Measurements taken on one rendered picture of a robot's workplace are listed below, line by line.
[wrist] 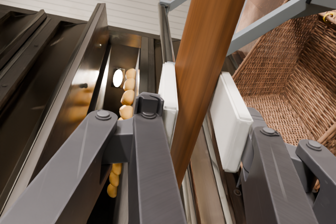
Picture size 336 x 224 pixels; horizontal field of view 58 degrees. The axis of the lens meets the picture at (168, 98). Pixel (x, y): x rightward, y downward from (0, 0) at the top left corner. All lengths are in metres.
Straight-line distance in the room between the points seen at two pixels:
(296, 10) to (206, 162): 0.54
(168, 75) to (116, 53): 1.66
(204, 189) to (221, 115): 0.73
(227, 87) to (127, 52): 1.66
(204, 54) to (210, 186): 0.74
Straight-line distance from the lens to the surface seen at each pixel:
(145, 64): 1.46
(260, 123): 0.16
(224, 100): 0.17
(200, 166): 0.96
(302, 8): 0.63
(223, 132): 0.16
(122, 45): 1.81
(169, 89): 0.15
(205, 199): 0.88
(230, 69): 1.63
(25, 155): 0.73
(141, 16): 3.53
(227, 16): 0.18
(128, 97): 1.47
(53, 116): 0.82
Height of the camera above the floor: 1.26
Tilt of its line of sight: 9 degrees down
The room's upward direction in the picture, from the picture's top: 81 degrees counter-clockwise
